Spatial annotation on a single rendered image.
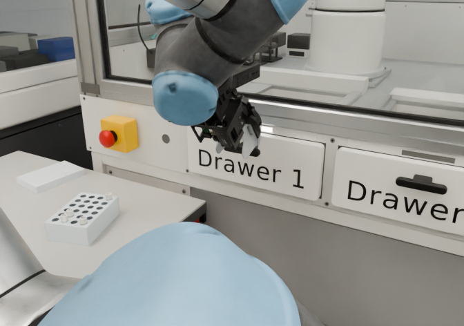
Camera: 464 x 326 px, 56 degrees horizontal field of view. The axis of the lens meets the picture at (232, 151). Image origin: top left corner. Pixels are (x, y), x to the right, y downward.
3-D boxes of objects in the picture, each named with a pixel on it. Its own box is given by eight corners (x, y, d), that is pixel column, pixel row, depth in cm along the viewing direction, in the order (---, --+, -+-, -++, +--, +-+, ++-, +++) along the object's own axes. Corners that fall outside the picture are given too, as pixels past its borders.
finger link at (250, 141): (244, 171, 81) (224, 141, 74) (255, 146, 84) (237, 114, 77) (258, 173, 79) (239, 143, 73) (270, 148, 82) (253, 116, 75)
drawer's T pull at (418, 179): (446, 196, 66) (447, 188, 65) (394, 185, 69) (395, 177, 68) (447, 186, 69) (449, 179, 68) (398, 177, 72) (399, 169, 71)
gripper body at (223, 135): (199, 144, 75) (172, 98, 66) (219, 107, 79) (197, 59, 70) (238, 152, 72) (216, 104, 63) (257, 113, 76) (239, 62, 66)
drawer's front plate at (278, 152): (317, 202, 81) (322, 146, 77) (188, 171, 94) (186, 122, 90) (320, 197, 82) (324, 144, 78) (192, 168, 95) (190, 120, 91)
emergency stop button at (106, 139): (111, 150, 95) (109, 132, 94) (97, 147, 97) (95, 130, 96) (120, 146, 98) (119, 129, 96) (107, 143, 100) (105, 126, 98)
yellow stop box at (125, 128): (124, 155, 97) (121, 123, 94) (100, 149, 100) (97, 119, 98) (139, 148, 101) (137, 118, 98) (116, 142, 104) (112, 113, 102)
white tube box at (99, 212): (88, 246, 77) (86, 228, 76) (47, 240, 79) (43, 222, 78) (120, 212, 89) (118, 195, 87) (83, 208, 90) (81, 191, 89)
